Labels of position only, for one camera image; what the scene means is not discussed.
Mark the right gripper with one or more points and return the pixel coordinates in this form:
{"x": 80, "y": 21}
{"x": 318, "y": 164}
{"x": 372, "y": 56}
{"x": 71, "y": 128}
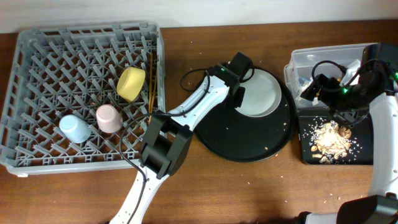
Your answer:
{"x": 331, "y": 108}

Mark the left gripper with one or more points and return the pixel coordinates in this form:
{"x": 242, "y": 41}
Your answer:
{"x": 239, "y": 99}

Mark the grey round plate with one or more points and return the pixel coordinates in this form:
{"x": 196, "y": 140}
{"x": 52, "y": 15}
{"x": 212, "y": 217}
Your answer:
{"x": 262, "y": 94}

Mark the food scraps pile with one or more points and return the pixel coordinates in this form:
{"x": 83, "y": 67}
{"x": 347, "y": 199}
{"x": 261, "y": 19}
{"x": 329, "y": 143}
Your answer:
{"x": 328, "y": 143}

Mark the wooden chopstick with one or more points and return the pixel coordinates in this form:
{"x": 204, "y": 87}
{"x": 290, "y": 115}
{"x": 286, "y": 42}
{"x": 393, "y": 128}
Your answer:
{"x": 153, "y": 94}
{"x": 150, "y": 83}

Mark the yellow bowl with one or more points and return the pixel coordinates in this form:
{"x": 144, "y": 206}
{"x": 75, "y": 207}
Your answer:
{"x": 130, "y": 83}

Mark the pink plastic cup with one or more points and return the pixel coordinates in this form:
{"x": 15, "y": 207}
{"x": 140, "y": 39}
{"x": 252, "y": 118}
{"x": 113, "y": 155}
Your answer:
{"x": 108, "y": 118}

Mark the blue plastic cup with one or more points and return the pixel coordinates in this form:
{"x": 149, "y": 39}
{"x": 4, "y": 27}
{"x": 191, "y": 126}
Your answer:
{"x": 75, "y": 129}

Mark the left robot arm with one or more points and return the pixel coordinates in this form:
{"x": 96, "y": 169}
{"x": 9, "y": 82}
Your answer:
{"x": 168, "y": 137}

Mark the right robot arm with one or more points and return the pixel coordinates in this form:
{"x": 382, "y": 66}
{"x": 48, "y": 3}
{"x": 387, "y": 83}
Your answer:
{"x": 375, "y": 94}

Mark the clear plastic waste bin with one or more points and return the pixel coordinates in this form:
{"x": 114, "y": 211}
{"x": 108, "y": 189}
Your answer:
{"x": 303, "y": 60}

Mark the grey plastic dishwasher rack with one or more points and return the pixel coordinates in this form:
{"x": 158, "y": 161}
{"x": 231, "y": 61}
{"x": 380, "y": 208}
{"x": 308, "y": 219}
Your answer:
{"x": 74, "y": 70}

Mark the round black serving tray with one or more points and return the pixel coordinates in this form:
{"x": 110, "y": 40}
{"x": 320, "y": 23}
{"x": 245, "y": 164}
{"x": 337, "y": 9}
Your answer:
{"x": 236, "y": 137}

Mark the black rectangular tray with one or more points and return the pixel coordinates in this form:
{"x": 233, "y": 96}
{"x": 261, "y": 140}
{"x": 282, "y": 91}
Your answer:
{"x": 363, "y": 131}

